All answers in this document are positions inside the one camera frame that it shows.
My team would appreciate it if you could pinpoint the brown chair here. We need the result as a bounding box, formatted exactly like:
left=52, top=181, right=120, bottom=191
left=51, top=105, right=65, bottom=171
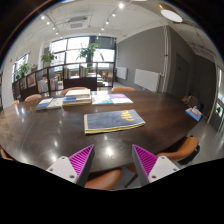
left=111, top=86, right=136, bottom=92
left=125, top=135, right=200, bottom=188
left=61, top=87, right=87, bottom=96
left=25, top=94, right=42, bottom=102
left=85, top=169, right=122, bottom=190

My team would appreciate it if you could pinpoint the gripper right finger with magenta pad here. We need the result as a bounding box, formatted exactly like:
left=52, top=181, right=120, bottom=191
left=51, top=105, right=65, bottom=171
left=132, top=144, right=179, bottom=186

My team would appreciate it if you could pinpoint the brown chair front centre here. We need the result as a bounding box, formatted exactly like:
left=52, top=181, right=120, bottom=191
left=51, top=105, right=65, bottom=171
left=85, top=169, right=122, bottom=190

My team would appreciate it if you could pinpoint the potted plant far left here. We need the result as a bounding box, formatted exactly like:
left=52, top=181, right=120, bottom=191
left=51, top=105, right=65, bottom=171
left=17, top=63, right=32, bottom=79

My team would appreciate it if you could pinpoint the potted plant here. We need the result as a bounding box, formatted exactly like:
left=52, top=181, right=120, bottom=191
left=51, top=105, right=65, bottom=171
left=78, top=43, right=104, bottom=63
left=17, top=63, right=32, bottom=79
left=41, top=52, right=57, bottom=68

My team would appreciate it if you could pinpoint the white flat book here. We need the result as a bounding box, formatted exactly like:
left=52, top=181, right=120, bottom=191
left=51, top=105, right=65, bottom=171
left=47, top=97, right=63, bottom=109

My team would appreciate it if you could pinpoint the potted plant centre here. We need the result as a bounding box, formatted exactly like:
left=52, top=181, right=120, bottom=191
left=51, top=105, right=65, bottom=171
left=78, top=43, right=104, bottom=63

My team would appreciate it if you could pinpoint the brown chair far left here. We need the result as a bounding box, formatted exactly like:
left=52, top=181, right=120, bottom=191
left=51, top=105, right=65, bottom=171
left=25, top=94, right=42, bottom=102

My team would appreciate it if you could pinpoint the colourful magazine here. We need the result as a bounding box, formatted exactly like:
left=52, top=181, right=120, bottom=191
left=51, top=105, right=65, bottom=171
left=92, top=95, right=113, bottom=105

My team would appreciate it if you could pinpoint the ceiling air conditioner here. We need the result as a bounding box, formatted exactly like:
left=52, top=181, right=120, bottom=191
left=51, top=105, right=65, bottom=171
left=67, top=16, right=88, bottom=30

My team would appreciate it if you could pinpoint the stack of books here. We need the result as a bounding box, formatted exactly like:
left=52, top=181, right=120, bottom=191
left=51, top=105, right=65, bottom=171
left=62, top=89, right=91, bottom=106

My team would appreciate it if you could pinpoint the white wall radiator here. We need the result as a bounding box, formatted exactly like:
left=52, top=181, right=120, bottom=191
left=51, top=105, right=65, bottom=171
left=134, top=69, right=160, bottom=92

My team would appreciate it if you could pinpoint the blue box on table edge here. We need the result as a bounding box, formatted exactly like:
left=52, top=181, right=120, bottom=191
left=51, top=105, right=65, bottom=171
left=185, top=107, right=202, bottom=121

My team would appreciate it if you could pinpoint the brown chair front right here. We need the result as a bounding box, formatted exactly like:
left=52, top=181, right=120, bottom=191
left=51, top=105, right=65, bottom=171
left=125, top=135, right=200, bottom=188

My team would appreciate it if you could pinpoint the brown chair far centre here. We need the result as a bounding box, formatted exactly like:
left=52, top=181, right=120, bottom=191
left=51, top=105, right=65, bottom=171
left=61, top=87, right=87, bottom=96

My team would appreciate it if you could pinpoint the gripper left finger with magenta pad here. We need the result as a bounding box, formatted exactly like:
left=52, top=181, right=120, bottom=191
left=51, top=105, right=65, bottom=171
left=47, top=145, right=95, bottom=187

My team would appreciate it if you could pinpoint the blue cover book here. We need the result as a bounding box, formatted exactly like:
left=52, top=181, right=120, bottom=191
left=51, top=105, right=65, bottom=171
left=35, top=98, right=52, bottom=110

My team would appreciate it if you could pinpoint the round ceiling lamp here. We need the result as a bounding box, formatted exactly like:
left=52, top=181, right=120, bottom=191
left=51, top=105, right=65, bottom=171
left=161, top=10, right=183, bottom=23

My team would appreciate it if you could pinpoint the grey folded towel yellow trim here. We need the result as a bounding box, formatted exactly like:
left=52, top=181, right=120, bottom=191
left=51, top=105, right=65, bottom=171
left=84, top=109, right=145, bottom=134

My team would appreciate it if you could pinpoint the brown chair far right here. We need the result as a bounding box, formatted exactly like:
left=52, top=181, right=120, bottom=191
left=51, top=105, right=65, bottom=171
left=111, top=86, right=136, bottom=92

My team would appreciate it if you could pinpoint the purple cover magazine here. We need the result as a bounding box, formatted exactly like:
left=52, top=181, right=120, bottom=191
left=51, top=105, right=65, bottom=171
left=110, top=94, right=133, bottom=104

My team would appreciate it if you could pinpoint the dark wooden bookshelf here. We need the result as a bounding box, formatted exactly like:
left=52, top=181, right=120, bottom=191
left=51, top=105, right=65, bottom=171
left=12, top=62, right=114, bottom=101

